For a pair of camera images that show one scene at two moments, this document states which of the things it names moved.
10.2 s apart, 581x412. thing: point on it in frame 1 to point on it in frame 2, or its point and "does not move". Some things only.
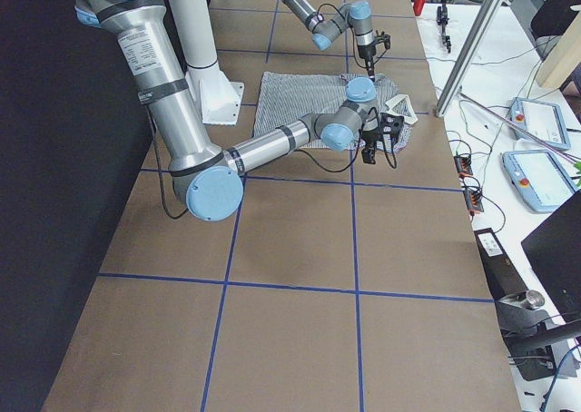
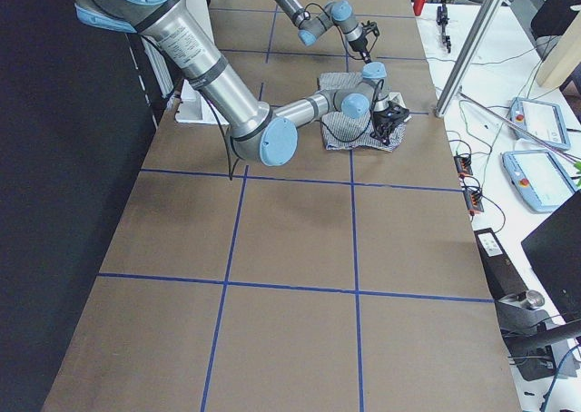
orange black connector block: [463, 164] does not move
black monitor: [554, 250] does not move
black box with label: [502, 279] does not move
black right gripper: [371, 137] to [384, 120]
